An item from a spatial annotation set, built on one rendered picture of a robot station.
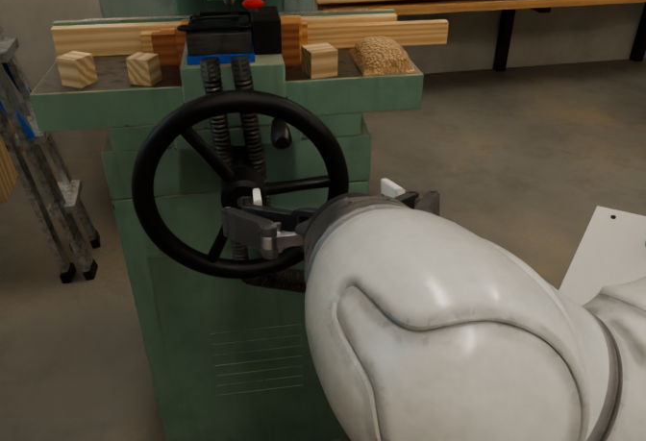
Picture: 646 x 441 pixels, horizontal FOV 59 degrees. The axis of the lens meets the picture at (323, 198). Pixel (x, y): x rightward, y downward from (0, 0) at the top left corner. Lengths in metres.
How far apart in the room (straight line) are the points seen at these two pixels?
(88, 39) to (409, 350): 0.95
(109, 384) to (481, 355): 1.52
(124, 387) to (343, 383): 1.45
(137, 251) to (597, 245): 0.76
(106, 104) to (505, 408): 0.80
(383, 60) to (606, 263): 0.46
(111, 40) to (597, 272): 0.86
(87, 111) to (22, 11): 2.56
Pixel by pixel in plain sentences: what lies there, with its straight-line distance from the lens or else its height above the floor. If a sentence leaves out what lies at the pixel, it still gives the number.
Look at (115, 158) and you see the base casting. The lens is 0.96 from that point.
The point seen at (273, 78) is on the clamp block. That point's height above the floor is 0.94.
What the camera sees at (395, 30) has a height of 0.93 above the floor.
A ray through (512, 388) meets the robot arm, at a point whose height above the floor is 1.05.
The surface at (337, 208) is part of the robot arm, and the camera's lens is 0.36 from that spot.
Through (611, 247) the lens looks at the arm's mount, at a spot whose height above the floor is 0.68.
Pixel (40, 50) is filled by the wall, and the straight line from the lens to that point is 3.51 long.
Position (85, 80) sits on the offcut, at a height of 0.91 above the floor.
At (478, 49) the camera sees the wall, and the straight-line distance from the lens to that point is 3.84.
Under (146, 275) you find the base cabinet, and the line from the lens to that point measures 1.09.
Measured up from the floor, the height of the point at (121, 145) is 0.81.
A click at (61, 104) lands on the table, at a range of 0.94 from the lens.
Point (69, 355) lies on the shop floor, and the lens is 1.79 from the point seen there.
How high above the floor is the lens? 1.20
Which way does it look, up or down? 32 degrees down
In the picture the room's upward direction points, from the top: straight up
